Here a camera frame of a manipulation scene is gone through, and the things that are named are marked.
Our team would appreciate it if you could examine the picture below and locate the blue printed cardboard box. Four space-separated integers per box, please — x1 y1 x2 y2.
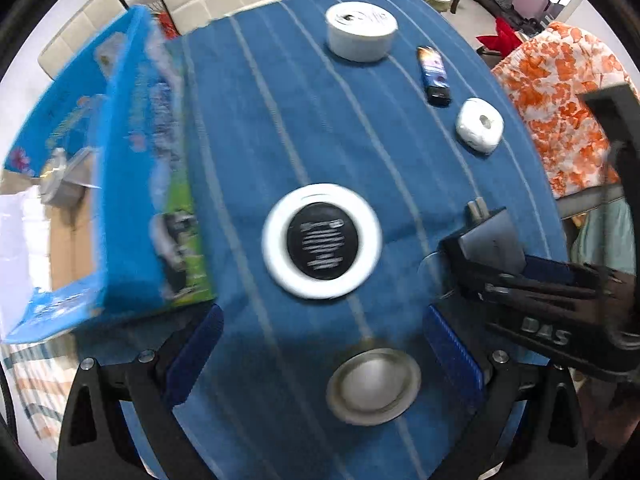
0 5 217 345

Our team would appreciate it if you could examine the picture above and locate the orange floral cloth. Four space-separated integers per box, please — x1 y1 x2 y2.
491 22 640 199

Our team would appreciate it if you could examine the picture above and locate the blue striped tablecloth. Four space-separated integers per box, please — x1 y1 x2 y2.
120 0 571 480

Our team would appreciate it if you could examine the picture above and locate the metal object in box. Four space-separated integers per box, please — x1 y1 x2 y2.
40 147 97 207

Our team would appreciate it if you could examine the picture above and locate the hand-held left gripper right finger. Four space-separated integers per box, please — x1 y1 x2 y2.
421 304 592 480

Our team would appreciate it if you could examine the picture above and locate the red cloth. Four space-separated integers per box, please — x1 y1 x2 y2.
475 16 525 57

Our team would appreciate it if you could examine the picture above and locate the grey charger plug adapter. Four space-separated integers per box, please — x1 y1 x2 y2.
460 197 527 275

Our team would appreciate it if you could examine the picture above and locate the white tape roll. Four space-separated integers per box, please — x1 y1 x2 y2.
455 98 504 155

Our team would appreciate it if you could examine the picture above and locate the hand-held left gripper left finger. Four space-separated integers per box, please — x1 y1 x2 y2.
57 304 226 480

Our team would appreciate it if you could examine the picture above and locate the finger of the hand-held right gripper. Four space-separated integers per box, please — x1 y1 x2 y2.
439 236 617 312

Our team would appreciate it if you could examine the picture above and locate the white round tin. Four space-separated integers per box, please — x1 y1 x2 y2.
325 2 399 63

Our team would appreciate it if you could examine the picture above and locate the round metal lid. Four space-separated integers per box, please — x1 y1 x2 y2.
326 349 422 426

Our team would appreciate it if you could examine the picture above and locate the orange striped cloth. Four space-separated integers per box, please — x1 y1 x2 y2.
0 332 83 461

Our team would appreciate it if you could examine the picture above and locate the white ring black disc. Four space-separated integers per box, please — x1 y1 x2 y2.
261 184 384 301

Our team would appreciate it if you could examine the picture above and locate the teal cloth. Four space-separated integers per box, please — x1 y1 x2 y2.
570 195 637 277

